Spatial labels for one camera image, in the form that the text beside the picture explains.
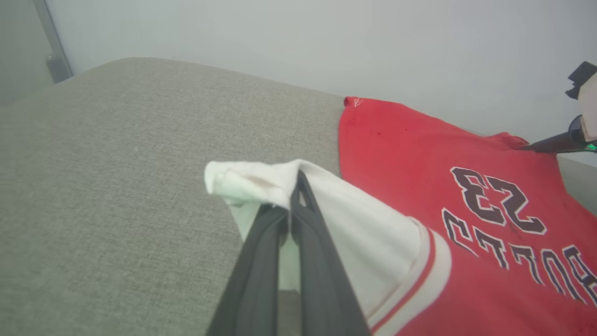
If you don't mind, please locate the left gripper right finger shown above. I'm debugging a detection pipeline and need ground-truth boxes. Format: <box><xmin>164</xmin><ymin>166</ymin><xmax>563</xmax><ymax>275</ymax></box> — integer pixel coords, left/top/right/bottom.
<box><xmin>289</xmin><ymin>169</ymin><xmax>372</xmax><ymax>336</ymax></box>

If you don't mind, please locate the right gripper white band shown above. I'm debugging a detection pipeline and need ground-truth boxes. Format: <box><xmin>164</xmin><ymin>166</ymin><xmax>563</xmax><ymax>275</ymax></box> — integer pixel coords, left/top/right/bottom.
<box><xmin>519</xmin><ymin>72</ymin><xmax>597</xmax><ymax>154</ymax></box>

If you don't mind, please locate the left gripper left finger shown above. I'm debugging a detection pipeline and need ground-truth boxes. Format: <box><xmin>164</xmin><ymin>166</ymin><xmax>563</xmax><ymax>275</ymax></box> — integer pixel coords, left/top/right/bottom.
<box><xmin>205</xmin><ymin>204</ymin><xmax>291</xmax><ymax>336</ymax></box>

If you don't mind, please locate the red and white jersey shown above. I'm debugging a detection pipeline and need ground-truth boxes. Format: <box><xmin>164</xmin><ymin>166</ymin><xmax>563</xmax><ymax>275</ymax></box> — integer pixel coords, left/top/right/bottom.
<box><xmin>204</xmin><ymin>96</ymin><xmax>597</xmax><ymax>336</ymax></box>

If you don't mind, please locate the grey fabric sofa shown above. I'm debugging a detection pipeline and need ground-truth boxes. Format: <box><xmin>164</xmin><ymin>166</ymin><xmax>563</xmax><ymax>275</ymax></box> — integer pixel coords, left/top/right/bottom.
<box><xmin>0</xmin><ymin>57</ymin><xmax>597</xmax><ymax>336</ymax></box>

